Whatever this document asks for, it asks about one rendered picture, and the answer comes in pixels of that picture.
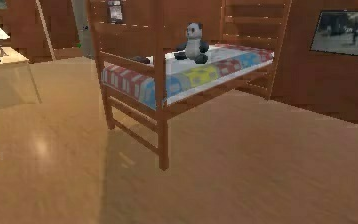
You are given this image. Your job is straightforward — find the brown wooden bed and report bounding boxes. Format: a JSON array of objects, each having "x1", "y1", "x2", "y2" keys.
[{"x1": 85, "y1": 0, "x2": 293, "y2": 172}]

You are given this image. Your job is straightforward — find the small black flat object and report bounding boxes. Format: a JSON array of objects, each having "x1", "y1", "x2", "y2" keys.
[{"x1": 131, "y1": 55, "x2": 152, "y2": 65}]

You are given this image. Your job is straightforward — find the black and white panda toy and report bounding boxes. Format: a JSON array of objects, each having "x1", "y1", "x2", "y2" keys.
[{"x1": 173, "y1": 22, "x2": 210, "y2": 65}]

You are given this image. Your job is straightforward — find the small dark framed picture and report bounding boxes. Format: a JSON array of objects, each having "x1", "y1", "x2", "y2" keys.
[{"x1": 107, "y1": 0, "x2": 124, "y2": 25}]

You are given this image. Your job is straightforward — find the light wooden table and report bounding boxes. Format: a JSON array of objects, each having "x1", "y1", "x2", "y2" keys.
[{"x1": 0, "y1": 46, "x2": 43, "y2": 113}]

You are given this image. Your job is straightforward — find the framed grey picture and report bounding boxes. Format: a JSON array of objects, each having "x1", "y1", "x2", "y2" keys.
[{"x1": 309, "y1": 9, "x2": 358, "y2": 58}]

